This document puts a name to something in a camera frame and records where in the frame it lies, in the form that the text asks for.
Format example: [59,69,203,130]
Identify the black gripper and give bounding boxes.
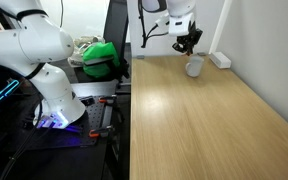
[171,21,204,57]

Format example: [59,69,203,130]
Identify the white ceramic mug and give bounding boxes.
[185,55,206,78]

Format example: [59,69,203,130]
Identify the white rectangular box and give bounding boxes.
[209,51,233,70]

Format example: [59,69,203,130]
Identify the black chair backrest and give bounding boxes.
[102,0,131,81]

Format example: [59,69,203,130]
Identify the green bag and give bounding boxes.
[82,41,121,80]

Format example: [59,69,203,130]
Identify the black orange bar clamp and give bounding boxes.
[98,94,118,105]
[88,125,115,139]

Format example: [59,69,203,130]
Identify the pile of pale clutter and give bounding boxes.
[67,34,106,68]

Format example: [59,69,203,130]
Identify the cyan light strip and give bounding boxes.
[0,79,20,115]

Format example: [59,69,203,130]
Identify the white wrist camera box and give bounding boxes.
[155,11,197,38]

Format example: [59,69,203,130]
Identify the white vertical post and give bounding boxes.
[209,0,234,55]

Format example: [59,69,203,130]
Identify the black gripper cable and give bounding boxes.
[137,0,169,50]

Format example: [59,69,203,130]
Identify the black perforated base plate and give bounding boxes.
[23,95,116,149]

